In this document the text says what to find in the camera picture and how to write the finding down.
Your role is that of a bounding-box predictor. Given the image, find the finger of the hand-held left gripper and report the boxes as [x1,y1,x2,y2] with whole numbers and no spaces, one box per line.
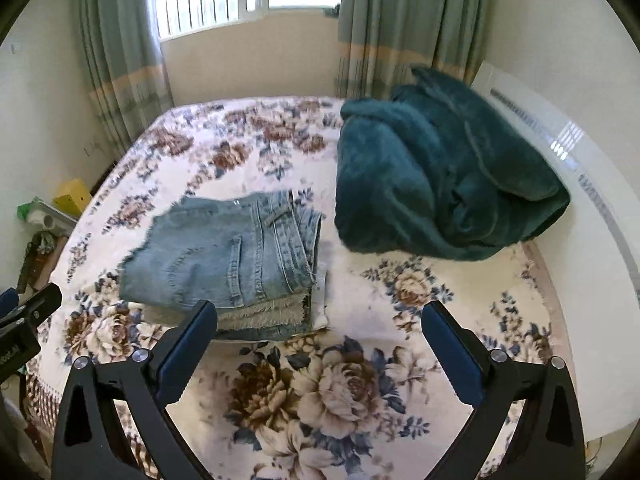
[0,287,21,320]
[0,283,62,337]

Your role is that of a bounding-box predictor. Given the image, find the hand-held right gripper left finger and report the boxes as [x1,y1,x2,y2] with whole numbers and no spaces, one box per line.
[50,300,218,480]

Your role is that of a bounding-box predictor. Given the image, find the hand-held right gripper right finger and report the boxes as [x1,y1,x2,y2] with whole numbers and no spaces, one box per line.
[421,301,586,480]

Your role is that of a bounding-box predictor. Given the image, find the blue denim pants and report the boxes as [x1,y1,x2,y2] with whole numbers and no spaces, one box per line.
[119,190,332,342]

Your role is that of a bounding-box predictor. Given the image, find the brown wooden nightstand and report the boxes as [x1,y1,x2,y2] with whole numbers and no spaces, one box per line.
[15,230,70,293]

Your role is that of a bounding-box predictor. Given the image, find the yellow box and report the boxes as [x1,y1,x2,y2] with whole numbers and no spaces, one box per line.
[52,177,94,219]

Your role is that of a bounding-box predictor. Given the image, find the floral bed sheet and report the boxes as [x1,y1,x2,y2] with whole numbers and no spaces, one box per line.
[22,96,576,480]

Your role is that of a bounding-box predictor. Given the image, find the white headboard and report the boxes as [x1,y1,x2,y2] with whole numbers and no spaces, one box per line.
[470,60,640,442]

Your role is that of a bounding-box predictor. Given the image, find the teal fleece blanket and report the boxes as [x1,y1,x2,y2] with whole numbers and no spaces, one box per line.
[334,64,572,263]

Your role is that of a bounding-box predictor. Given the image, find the green striped curtain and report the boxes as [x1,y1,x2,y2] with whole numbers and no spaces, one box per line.
[333,0,490,102]
[75,0,176,163]

